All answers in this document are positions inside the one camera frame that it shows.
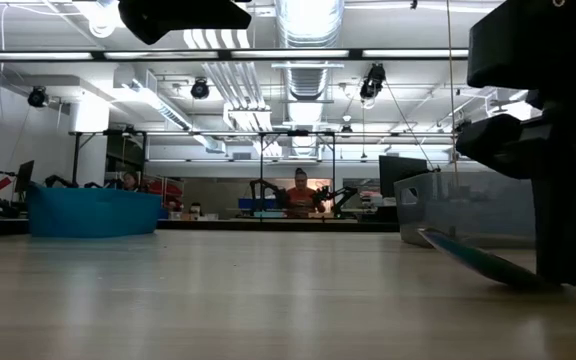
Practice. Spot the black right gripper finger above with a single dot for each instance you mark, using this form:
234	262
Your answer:
498	145
570	225

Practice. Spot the iridescent rainbow spoon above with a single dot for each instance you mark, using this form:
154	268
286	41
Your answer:
483	261

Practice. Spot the black background robot arm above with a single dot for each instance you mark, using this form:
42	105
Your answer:
338	194
268	190
60	180

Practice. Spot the grey plastic bin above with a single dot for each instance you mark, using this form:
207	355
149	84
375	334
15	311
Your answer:
468	210

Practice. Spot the black ceiling spotlight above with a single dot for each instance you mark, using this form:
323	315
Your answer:
199	88
372	84
38	96

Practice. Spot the black monitor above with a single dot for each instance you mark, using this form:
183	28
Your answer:
402	172
24	175

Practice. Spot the person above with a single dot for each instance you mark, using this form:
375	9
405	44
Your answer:
302	197
129	181
195	207

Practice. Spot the blue plastic bin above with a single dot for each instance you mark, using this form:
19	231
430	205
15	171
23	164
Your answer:
93	212

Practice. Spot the black aluminium table frame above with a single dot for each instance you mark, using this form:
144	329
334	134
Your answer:
118	55

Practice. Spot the silver ventilation duct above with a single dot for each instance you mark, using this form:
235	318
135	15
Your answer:
310	30

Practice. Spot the black background frame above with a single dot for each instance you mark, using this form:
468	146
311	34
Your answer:
261	165

